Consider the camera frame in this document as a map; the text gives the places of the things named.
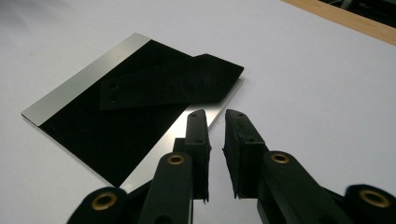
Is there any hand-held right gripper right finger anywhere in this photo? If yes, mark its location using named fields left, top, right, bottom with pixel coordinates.
left=222, top=108, right=270, bottom=200

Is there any silver photo frame black stand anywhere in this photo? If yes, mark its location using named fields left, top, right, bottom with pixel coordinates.
left=21, top=32, right=246, bottom=193

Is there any white paper sheet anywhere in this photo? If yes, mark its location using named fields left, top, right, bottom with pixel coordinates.
left=0, top=0, right=396, bottom=224

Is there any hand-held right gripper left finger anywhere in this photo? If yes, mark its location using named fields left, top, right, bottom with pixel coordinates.
left=173, top=108, right=212, bottom=203

